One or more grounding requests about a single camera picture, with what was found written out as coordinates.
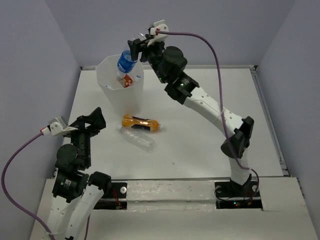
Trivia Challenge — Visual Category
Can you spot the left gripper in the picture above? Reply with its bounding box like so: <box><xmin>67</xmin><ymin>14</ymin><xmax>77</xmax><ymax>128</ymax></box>
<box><xmin>65</xmin><ymin>105</ymin><xmax>107</xmax><ymax>166</ymax></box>

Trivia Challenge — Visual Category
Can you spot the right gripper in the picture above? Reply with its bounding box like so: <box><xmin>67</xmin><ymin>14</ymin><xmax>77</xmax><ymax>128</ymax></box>
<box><xmin>127</xmin><ymin>32</ymin><xmax>169</xmax><ymax>84</ymax></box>

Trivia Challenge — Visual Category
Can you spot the blue label plastic bottle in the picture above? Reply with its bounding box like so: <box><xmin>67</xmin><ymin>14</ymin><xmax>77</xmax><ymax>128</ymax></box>
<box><xmin>116</xmin><ymin>40</ymin><xmax>144</xmax><ymax>85</ymax></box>

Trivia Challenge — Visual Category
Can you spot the red cap plastic bottle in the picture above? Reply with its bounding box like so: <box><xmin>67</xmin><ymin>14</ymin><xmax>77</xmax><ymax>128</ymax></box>
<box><xmin>117</xmin><ymin>74</ymin><xmax>134</xmax><ymax>88</ymax></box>

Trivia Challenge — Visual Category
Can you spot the clear crushed plastic bottle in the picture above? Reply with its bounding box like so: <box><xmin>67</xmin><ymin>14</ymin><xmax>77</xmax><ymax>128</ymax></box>
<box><xmin>117</xmin><ymin>125</ymin><xmax>155</xmax><ymax>152</ymax></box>

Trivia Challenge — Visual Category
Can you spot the orange label plastic bottle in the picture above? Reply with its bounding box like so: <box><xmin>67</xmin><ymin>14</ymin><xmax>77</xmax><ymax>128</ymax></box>
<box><xmin>121</xmin><ymin>115</ymin><xmax>164</xmax><ymax>133</ymax></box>

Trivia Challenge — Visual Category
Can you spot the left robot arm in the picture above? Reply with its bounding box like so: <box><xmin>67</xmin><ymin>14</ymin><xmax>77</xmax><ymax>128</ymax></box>
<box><xmin>42</xmin><ymin>107</ymin><xmax>112</xmax><ymax>240</ymax></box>

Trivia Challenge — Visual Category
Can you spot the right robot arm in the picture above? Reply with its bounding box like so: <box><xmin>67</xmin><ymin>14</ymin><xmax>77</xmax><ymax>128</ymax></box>
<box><xmin>127</xmin><ymin>36</ymin><xmax>254</xmax><ymax>197</ymax></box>

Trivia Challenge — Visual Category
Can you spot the white octagonal plastic bin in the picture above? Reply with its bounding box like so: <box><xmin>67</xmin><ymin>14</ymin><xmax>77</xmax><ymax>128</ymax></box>
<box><xmin>95</xmin><ymin>54</ymin><xmax>144</xmax><ymax>117</ymax></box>

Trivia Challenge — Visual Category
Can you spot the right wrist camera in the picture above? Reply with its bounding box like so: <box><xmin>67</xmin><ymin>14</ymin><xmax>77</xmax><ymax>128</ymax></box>
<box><xmin>147</xmin><ymin>19</ymin><xmax>169</xmax><ymax>47</ymax></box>

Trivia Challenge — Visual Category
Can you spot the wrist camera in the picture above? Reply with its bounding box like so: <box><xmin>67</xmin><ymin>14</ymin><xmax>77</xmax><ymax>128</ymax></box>
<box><xmin>147</xmin><ymin>19</ymin><xmax>169</xmax><ymax>47</ymax></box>
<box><xmin>48</xmin><ymin>116</ymin><xmax>77</xmax><ymax>136</ymax></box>

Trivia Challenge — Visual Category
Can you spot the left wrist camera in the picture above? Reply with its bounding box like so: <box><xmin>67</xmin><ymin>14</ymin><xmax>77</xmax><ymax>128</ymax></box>
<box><xmin>48</xmin><ymin>116</ymin><xmax>77</xmax><ymax>136</ymax></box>

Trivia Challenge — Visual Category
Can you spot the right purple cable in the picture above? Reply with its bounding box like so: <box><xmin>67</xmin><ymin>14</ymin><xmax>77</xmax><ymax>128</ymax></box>
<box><xmin>156</xmin><ymin>29</ymin><xmax>260</xmax><ymax>198</ymax></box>

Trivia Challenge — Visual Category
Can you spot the purple cable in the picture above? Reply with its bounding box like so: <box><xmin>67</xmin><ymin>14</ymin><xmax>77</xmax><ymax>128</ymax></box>
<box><xmin>1</xmin><ymin>128</ymin><xmax>89</xmax><ymax>240</ymax></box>
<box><xmin>156</xmin><ymin>29</ymin><xmax>260</xmax><ymax>198</ymax></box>

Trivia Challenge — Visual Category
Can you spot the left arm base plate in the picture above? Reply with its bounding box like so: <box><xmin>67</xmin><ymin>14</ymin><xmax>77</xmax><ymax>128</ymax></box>
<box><xmin>93</xmin><ymin>181</ymin><xmax>128</xmax><ymax>210</ymax></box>

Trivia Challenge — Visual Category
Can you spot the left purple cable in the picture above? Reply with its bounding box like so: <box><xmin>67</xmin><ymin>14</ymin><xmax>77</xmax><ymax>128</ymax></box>
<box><xmin>1</xmin><ymin>128</ymin><xmax>89</xmax><ymax>240</ymax></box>

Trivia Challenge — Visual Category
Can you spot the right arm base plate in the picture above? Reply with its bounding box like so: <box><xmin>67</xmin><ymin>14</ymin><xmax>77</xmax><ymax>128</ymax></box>
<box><xmin>214</xmin><ymin>181</ymin><xmax>263</xmax><ymax>210</ymax></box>

